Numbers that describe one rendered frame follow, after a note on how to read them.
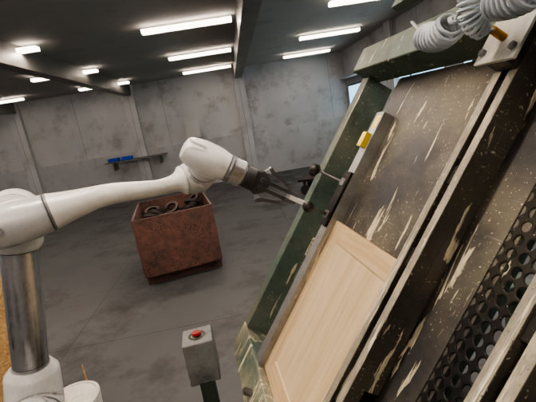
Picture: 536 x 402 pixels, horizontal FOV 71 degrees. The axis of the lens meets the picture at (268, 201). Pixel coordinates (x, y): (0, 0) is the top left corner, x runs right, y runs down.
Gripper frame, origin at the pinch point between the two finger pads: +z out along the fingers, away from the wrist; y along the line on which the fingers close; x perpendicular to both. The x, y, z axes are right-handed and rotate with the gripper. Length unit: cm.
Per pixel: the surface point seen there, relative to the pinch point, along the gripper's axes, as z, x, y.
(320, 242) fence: 11.6, 7.0, 9.1
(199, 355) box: -4, -11, 71
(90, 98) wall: -319, -1018, 47
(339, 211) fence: 12.9, 7.0, -2.8
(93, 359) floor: -37, -181, 203
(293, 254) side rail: 14.8, -17.0, 21.3
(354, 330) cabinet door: 13.8, 42.9, 20.7
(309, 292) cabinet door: 13.6, 12.8, 24.7
